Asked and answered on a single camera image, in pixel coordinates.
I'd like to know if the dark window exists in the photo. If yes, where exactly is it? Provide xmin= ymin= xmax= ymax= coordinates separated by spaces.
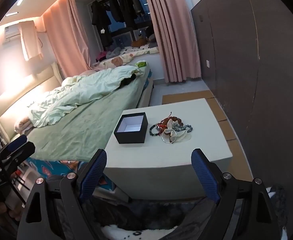
xmin=87 ymin=0 xmax=152 ymax=51

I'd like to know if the brown plush toy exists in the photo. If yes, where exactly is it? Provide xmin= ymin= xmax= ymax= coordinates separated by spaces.
xmin=131 ymin=36 xmax=147 ymax=48

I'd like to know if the wall air conditioner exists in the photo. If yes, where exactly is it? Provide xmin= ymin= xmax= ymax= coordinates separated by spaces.
xmin=19 ymin=20 xmax=44 ymax=61

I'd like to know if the pale pink pillow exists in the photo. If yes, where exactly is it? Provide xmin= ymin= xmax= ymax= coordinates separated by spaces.
xmin=14 ymin=115 xmax=35 ymax=133

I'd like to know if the blue cartoon printed sheet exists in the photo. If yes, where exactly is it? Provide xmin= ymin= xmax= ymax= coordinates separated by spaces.
xmin=27 ymin=156 xmax=117 ymax=194

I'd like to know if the pink curtain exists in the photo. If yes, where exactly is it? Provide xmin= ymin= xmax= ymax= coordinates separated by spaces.
xmin=140 ymin=0 xmax=202 ymax=84
xmin=42 ymin=0 xmax=92 ymax=78

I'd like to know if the white bed frame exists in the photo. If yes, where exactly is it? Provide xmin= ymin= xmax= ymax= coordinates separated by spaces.
xmin=138 ymin=68 xmax=154 ymax=108

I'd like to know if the beige headboard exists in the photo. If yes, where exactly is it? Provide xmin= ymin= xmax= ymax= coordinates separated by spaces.
xmin=0 ymin=61 xmax=63 ymax=143

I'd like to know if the dark hanging jacket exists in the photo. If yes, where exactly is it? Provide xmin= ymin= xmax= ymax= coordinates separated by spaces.
xmin=91 ymin=0 xmax=114 ymax=48
xmin=108 ymin=0 xmax=125 ymax=23
xmin=117 ymin=0 xmax=146 ymax=28

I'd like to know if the floral printed blanket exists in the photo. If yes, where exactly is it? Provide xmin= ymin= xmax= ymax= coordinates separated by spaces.
xmin=91 ymin=46 xmax=160 ymax=72

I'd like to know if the green bed with duvet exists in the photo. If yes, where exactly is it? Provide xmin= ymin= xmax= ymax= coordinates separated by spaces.
xmin=26 ymin=79 xmax=150 ymax=162

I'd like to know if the light green duvet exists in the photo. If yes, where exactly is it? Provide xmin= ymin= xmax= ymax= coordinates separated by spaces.
xmin=27 ymin=65 xmax=145 ymax=128

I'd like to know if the silver bangle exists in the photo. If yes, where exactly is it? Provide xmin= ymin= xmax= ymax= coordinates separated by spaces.
xmin=161 ymin=129 xmax=177 ymax=144

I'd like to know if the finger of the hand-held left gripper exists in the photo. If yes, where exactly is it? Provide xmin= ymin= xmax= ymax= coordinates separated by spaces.
xmin=0 ymin=134 xmax=28 ymax=156
xmin=0 ymin=141 xmax=36 ymax=168

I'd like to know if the white table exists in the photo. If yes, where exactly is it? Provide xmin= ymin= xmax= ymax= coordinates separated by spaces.
xmin=102 ymin=98 xmax=234 ymax=202

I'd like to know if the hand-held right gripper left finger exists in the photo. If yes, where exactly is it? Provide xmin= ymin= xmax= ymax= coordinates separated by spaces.
xmin=17 ymin=149 xmax=107 ymax=240

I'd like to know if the white air conditioner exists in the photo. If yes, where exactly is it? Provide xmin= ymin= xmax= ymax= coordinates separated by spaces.
xmin=2 ymin=21 xmax=21 ymax=43

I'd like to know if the dark cloth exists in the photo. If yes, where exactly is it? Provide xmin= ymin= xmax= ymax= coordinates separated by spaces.
xmin=120 ymin=73 xmax=137 ymax=87

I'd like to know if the grey fluffy cloth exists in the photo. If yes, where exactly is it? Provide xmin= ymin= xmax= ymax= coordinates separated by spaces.
xmin=94 ymin=184 xmax=291 ymax=240

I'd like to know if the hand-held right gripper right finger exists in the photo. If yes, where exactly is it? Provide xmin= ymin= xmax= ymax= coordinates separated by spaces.
xmin=191 ymin=149 xmax=281 ymax=240

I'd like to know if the blue bead bracelet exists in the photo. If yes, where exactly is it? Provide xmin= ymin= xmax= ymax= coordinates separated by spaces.
xmin=174 ymin=124 xmax=194 ymax=134

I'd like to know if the black jewelry box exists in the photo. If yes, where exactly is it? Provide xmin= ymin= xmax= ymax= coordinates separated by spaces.
xmin=114 ymin=112 xmax=149 ymax=145

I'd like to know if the person's left hand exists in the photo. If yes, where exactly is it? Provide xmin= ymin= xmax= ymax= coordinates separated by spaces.
xmin=0 ymin=200 xmax=21 ymax=224

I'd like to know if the brown wooden bead bracelet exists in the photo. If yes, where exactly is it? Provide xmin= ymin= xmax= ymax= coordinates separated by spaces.
xmin=158 ymin=112 xmax=185 ymax=128

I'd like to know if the dark bead bracelet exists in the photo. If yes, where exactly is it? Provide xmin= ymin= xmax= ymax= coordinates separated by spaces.
xmin=149 ymin=123 xmax=162 ymax=137

